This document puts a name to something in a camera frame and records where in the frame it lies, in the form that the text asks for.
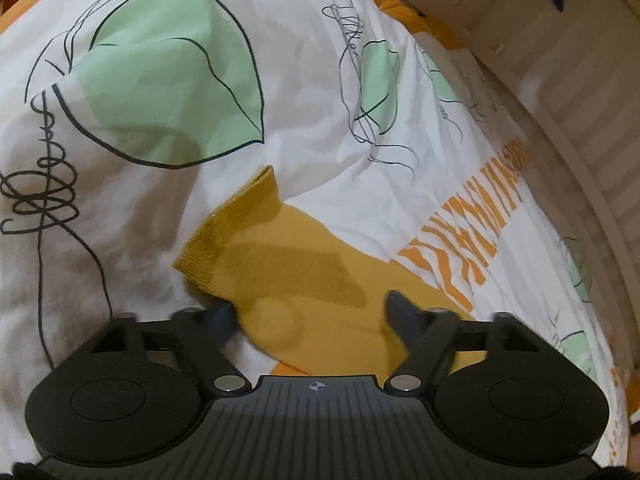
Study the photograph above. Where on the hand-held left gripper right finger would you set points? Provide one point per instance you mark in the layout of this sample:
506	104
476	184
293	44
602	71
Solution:
400	317

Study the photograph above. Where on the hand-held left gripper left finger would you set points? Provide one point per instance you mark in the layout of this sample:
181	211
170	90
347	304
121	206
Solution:
222	322

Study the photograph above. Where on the mustard yellow knit garment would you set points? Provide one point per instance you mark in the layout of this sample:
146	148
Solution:
310	265

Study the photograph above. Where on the white leaf-print duvet cover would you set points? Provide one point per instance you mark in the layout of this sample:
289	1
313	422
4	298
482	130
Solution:
280	90

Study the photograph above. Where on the beige striped wooden bed frame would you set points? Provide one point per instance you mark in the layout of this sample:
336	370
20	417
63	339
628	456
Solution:
575	60

